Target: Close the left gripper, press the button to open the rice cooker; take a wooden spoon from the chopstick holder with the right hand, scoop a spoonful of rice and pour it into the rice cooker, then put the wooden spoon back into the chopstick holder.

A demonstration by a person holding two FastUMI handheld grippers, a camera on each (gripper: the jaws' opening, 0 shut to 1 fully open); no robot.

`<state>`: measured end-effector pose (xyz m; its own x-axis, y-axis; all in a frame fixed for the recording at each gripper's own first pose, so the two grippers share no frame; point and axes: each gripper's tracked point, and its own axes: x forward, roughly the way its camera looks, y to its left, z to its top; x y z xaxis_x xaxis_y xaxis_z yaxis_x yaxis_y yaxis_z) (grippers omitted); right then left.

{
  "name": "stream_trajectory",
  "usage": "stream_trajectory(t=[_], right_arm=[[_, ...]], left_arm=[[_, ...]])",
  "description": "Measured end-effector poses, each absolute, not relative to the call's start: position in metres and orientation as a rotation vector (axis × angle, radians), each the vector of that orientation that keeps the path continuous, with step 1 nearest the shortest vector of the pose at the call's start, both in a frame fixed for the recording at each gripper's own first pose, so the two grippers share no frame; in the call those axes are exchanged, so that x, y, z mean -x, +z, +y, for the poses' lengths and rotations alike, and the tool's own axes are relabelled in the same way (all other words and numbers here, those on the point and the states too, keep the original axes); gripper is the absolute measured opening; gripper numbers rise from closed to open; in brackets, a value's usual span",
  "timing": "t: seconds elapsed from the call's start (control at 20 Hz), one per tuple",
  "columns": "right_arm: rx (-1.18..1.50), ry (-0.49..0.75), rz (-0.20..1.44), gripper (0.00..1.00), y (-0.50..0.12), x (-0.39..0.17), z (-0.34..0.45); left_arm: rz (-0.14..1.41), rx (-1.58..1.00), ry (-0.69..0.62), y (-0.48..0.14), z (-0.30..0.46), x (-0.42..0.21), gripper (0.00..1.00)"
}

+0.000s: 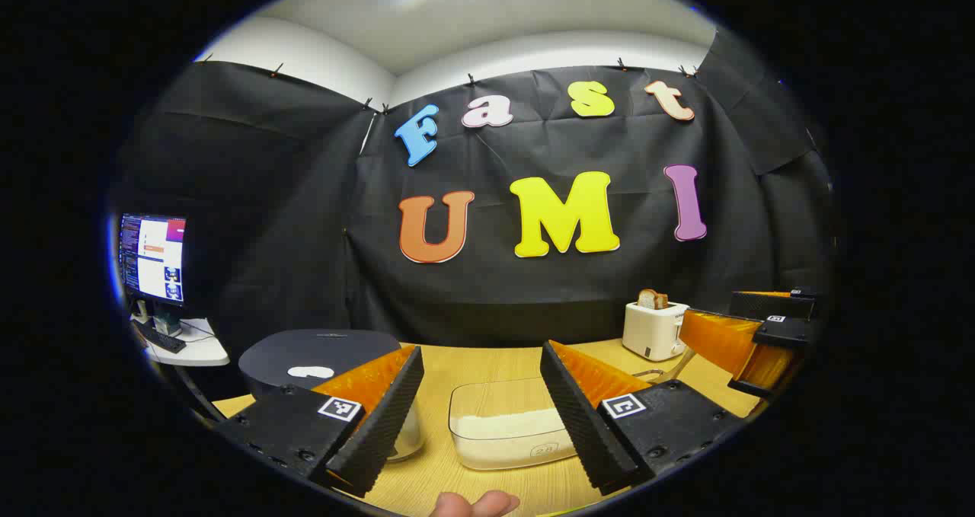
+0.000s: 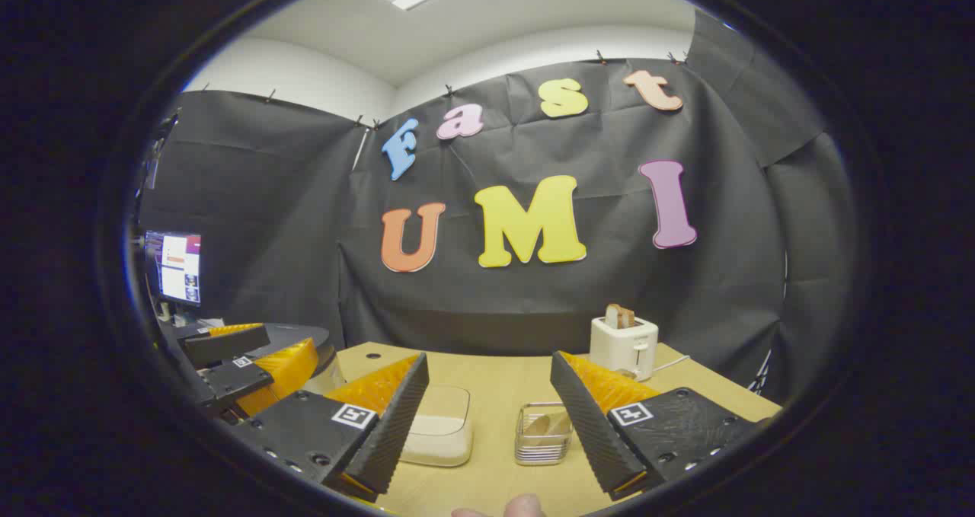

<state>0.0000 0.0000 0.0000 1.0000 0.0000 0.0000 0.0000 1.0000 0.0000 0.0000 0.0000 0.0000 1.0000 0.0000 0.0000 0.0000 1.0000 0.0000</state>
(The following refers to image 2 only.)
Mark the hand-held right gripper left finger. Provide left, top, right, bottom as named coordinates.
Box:
left=229, top=352, right=430, bottom=503

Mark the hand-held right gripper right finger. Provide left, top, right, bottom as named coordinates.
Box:
left=550, top=350, right=762, bottom=501

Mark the wooden spoon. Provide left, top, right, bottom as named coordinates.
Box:
left=526, top=414, right=572, bottom=446

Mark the clear box of rice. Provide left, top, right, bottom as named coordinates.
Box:
left=400, top=386, right=473, bottom=468

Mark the metal wire chopstick holder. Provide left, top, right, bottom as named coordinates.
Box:
left=515, top=403, right=574, bottom=466

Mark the silver black rice cooker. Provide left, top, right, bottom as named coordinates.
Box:
left=259, top=323, right=344, bottom=396

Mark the white toaster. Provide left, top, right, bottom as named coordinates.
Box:
left=590, top=315, right=660, bottom=382

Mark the computer monitor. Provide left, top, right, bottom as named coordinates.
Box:
left=145, top=231, right=203, bottom=307

